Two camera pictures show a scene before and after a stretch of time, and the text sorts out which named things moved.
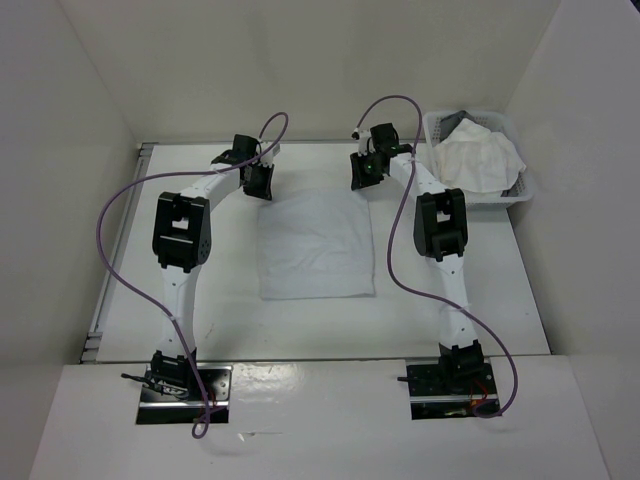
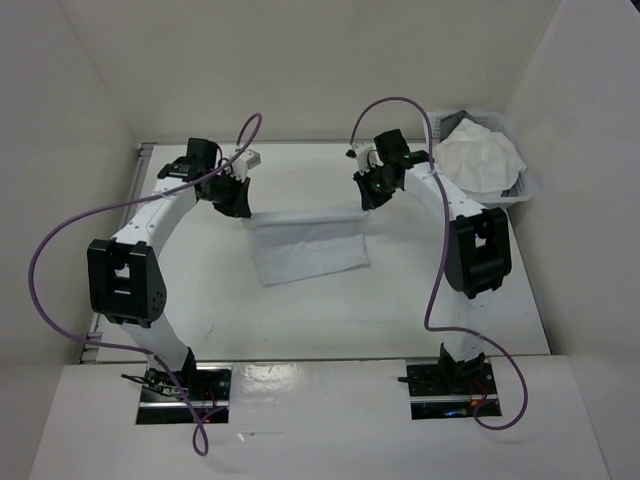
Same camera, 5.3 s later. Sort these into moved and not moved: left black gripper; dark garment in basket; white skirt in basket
Moved: left black gripper
Not moved: white skirt in basket; dark garment in basket
